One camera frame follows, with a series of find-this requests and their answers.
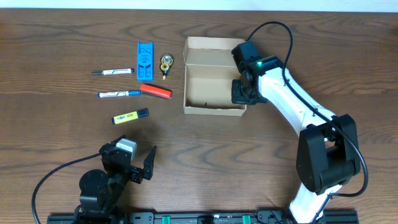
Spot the blue plastic holder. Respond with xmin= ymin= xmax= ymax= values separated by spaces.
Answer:
xmin=136 ymin=42 xmax=154 ymax=82

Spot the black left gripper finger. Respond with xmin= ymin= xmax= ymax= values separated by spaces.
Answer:
xmin=104 ymin=134 xmax=126 ymax=147
xmin=143 ymin=146 xmax=157 ymax=180

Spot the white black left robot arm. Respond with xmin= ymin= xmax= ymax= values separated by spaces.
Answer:
xmin=73 ymin=135 xmax=157 ymax=224

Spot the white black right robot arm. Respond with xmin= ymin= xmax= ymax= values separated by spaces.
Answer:
xmin=231 ymin=41 xmax=361 ymax=223

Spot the black capped white marker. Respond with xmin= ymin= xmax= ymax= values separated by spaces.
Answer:
xmin=92 ymin=68 xmax=134 ymax=76

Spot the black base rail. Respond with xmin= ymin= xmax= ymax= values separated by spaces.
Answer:
xmin=46 ymin=210 xmax=360 ymax=224

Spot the brown cardboard box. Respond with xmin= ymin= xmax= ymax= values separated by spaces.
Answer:
xmin=183 ymin=37 xmax=246 ymax=116

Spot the blue capped white marker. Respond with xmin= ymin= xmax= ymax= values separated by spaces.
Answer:
xmin=98 ymin=90 xmax=141 ymax=98

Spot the red stapler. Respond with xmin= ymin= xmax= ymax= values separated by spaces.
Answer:
xmin=140 ymin=84 xmax=172 ymax=99

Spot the yellow highlighter black cap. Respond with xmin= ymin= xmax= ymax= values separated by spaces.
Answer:
xmin=111 ymin=108 xmax=149 ymax=124

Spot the black yellow correction tape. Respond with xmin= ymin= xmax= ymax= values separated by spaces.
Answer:
xmin=160 ymin=54 xmax=174 ymax=80

